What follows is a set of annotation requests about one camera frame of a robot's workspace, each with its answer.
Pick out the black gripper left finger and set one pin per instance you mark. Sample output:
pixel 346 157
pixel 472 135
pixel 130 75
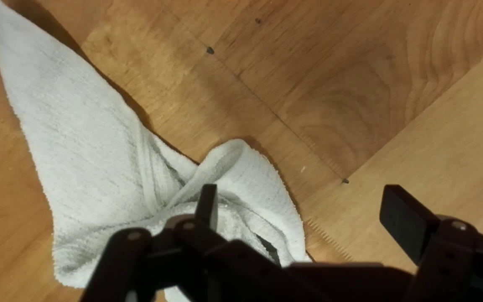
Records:
pixel 158 263

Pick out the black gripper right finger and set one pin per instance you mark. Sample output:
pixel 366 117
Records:
pixel 449 258

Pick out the white terry towel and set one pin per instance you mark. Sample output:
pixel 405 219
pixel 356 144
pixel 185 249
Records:
pixel 85 169

